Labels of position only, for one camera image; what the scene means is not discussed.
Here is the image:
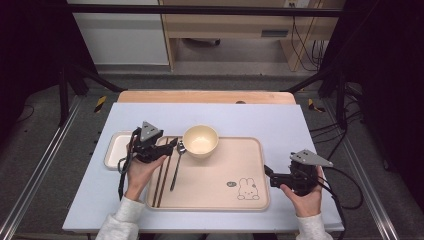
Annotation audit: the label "aluminium rail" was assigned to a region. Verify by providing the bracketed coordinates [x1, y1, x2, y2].
[0, 96, 83, 240]
[321, 99, 400, 240]

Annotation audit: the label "cream bowl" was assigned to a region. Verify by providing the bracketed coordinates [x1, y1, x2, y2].
[182, 124, 220, 159]

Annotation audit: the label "white cabinet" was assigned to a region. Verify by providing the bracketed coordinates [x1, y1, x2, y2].
[66, 0, 170, 66]

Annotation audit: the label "person's right hand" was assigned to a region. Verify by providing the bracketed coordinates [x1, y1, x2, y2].
[279, 165, 324, 218]

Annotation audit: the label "light wooden desk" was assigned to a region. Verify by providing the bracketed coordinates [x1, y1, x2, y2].
[159, 0, 346, 72]

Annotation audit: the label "black floor cables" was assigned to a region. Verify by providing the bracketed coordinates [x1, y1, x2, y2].
[309, 83, 365, 160]

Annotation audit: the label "black horizontal frame bar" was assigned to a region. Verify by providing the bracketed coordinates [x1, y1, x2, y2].
[66, 3, 344, 18]

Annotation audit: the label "person's left hand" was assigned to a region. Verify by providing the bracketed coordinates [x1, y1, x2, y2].
[124, 143, 167, 202]

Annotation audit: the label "right hand-held gripper black cable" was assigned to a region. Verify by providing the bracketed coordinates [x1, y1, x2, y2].
[316, 165, 365, 240]

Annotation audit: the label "beige tray with rabbit print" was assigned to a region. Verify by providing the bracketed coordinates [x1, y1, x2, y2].
[145, 135, 271, 212]

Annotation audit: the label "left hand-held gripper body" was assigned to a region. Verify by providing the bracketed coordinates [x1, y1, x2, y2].
[132, 121, 164, 164]

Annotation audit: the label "wooden table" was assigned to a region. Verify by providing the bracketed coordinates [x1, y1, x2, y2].
[117, 89, 297, 105]

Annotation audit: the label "metal spoon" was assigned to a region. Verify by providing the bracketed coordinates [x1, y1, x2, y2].
[169, 139, 187, 193]

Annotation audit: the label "black metal frame leg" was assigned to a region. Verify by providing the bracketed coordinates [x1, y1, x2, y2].
[285, 66, 349, 131]
[58, 63, 125, 128]

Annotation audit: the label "small white square plate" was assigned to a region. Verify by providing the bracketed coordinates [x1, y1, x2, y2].
[103, 130, 138, 171]

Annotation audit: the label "black curtain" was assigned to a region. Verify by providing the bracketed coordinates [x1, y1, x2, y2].
[321, 0, 424, 209]
[0, 0, 98, 151]

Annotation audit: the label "yellow and black tape marker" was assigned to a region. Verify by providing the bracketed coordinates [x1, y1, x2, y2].
[93, 95, 108, 114]
[307, 98, 326, 113]

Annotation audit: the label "hanging black cables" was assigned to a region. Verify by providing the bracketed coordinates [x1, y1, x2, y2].
[290, 15, 326, 72]

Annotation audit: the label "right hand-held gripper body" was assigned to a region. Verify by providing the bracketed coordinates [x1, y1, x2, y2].
[289, 149, 334, 197]

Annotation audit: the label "grey label on desk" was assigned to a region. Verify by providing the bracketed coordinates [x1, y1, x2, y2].
[260, 29, 290, 38]

